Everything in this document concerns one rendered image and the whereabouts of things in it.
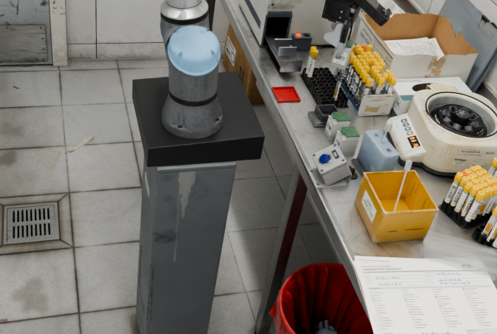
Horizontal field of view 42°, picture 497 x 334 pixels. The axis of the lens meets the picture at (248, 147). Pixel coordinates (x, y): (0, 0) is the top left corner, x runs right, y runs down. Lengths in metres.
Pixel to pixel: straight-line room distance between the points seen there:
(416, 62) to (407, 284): 0.75
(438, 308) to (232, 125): 0.64
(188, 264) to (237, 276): 0.66
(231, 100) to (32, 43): 1.89
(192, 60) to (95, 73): 2.03
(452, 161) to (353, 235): 0.37
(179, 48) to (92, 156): 1.53
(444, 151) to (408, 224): 0.28
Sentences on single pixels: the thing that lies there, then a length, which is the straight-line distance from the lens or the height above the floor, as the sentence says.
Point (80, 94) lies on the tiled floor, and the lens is 3.30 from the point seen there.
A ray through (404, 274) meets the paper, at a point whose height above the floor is 0.89.
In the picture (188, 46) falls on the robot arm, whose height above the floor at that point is 1.16.
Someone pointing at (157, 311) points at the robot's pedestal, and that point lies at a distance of 2.01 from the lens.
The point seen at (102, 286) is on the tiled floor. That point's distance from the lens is 2.45.
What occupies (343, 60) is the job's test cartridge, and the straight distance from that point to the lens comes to 1.75.
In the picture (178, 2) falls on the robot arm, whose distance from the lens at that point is 1.56.
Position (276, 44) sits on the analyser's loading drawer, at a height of 0.93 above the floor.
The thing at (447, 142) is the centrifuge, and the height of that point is 0.99.
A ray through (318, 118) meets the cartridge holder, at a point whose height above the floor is 0.89.
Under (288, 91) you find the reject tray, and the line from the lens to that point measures 1.90.
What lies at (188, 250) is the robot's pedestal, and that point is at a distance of 1.82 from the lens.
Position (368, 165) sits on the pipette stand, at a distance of 1.66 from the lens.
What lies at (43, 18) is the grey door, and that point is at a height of 0.28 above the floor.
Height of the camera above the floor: 1.93
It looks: 39 degrees down
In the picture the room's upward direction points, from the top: 10 degrees clockwise
